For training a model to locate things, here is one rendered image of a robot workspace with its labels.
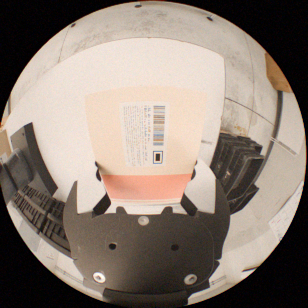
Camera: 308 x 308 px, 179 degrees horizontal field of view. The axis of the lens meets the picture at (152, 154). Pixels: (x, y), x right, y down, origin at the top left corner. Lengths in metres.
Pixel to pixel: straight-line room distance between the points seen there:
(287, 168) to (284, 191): 0.44
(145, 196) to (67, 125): 0.21
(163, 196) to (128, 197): 0.05
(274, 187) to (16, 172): 3.05
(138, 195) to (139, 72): 0.19
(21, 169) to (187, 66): 0.53
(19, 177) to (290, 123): 2.89
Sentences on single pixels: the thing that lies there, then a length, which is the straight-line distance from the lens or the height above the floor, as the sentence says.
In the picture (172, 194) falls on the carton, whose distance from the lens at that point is 0.15.
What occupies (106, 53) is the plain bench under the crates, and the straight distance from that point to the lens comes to 0.21.
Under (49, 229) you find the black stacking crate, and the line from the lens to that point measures 0.53.
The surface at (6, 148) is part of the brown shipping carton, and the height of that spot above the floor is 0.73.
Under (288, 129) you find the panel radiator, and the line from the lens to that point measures 2.44.
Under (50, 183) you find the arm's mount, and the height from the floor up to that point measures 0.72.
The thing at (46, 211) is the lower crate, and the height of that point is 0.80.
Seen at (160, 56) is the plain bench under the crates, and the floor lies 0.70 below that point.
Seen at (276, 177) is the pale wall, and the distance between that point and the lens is 2.61.
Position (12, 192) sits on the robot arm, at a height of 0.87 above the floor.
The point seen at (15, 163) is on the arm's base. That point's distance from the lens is 0.46.
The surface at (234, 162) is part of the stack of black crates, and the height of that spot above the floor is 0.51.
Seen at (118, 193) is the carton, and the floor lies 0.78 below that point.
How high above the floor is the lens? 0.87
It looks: 61 degrees down
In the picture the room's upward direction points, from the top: 176 degrees clockwise
